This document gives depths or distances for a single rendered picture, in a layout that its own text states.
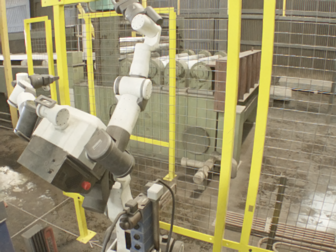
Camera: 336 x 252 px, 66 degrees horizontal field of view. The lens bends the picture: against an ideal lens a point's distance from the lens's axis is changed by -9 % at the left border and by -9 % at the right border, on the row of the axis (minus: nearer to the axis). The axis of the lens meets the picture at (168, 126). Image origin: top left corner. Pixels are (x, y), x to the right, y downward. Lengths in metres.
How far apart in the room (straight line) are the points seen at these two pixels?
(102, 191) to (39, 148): 0.37
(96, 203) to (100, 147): 0.46
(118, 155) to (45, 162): 0.27
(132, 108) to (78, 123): 0.20
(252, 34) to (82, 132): 11.49
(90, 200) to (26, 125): 0.44
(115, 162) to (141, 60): 0.41
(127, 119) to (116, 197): 0.64
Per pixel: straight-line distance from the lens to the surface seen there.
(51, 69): 3.60
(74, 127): 1.05
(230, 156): 1.48
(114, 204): 1.59
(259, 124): 1.39
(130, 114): 1.01
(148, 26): 1.13
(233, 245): 1.78
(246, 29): 12.31
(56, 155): 1.03
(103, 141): 0.94
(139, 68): 1.09
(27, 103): 1.22
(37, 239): 1.12
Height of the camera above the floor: 1.60
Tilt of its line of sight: 19 degrees down
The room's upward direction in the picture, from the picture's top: straight up
